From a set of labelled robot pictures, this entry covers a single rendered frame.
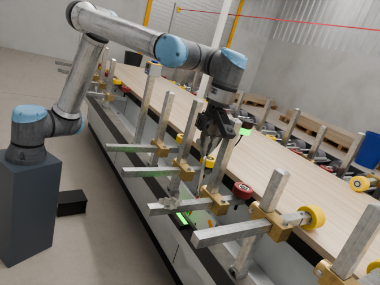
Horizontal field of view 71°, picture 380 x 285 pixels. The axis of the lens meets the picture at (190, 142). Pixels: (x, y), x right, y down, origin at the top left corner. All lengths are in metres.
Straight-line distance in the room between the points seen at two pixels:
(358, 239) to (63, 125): 1.37
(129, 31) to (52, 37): 7.80
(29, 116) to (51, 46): 7.32
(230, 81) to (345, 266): 0.58
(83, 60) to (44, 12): 7.32
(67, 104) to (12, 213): 0.61
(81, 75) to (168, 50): 0.69
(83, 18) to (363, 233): 1.10
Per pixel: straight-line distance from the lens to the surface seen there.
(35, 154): 1.57
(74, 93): 1.48
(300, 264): 1.11
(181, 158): 1.22
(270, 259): 1.19
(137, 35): 0.94
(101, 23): 1.08
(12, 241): 1.76
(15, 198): 1.60
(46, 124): 1.54
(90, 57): 1.38
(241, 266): 0.99
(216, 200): 1.02
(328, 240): 1.06
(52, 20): 8.71
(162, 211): 0.92
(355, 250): 0.75
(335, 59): 9.61
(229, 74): 0.88
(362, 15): 9.70
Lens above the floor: 1.37
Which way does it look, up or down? 19 degrees down
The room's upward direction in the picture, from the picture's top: 17 degrees clockwise
